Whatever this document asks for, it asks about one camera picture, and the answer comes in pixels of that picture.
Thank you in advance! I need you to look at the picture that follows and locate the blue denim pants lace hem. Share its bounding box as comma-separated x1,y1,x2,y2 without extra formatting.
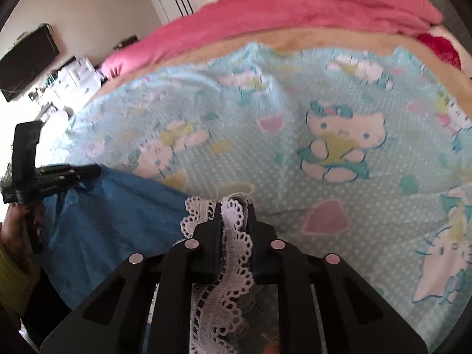
40,168,254,353

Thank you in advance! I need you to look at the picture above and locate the yellow green sleeve forearm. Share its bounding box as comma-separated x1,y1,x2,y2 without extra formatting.
0,245,40,330

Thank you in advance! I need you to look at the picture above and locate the left hand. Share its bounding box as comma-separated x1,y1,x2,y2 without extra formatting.
1,202,46,272

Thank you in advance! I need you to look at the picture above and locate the right hand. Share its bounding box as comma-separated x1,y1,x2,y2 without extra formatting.
263,340,279,354

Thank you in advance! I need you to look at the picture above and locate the white drawer cabinet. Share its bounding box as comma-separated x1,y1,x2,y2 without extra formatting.
34,57,102,117

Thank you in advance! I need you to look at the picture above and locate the pile of folded clothes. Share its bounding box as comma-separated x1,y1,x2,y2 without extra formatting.
114,35,138,50

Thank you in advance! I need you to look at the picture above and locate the light blue cartoon cat sheet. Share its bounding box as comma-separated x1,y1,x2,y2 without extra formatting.
62,43,471,350

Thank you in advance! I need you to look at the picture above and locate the tan bed cover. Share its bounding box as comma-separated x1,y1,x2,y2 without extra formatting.
93,28,471,106

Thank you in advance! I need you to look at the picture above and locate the red floral pillow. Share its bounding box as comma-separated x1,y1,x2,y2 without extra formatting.
417,34,462,70

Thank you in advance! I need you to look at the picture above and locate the pink plush blanket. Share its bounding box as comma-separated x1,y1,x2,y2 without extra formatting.
101,0,443,79

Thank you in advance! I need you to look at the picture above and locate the black wall television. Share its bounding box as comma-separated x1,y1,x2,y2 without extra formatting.
0,23,60,102

